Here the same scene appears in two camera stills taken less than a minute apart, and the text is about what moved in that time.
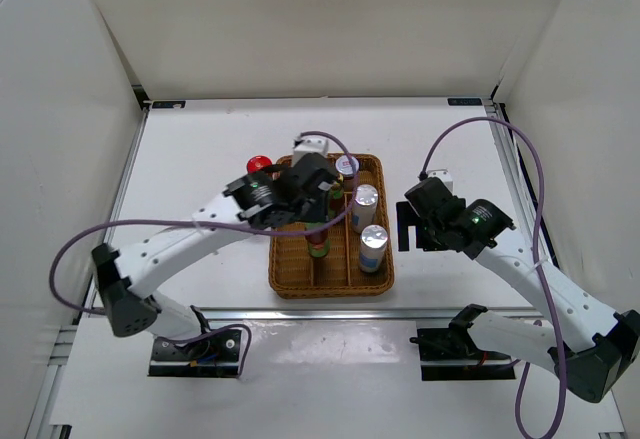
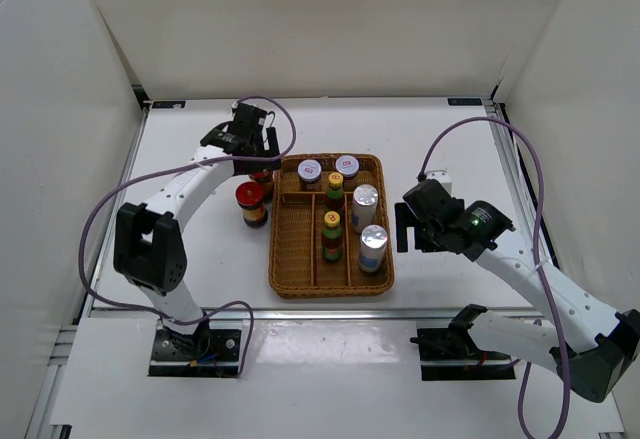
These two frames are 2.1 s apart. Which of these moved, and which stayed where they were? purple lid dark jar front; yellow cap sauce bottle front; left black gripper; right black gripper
Moved: yellow cap sauce bottle front; left black gripper
Stayed: purple lid dark jar front; right black gripper
